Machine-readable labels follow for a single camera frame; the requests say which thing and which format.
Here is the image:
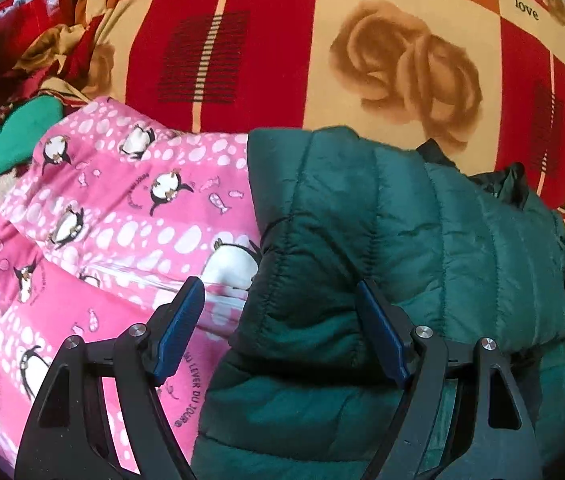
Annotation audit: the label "red clothes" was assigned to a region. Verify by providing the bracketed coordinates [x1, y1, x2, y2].
[0, 0, 88, 126]

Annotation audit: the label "dark green puffer jacket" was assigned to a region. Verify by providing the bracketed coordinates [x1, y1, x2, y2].
[195, 126, 565, 480]

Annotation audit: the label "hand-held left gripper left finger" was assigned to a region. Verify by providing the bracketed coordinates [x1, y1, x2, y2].
[15, 276, 206, 480]

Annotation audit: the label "green cloth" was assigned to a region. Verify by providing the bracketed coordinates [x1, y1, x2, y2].
[0, 95, 66, 201]

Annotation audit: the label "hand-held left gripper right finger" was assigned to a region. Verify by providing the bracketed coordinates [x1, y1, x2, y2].
[356, 280, 551, 480]

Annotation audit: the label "pink penguin print blanket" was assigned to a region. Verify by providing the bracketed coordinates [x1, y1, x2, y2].
[0, 96, 565, 480]

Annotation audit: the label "rose print checked blanket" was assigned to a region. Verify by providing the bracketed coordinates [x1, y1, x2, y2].
[75, 0, 565, 233]

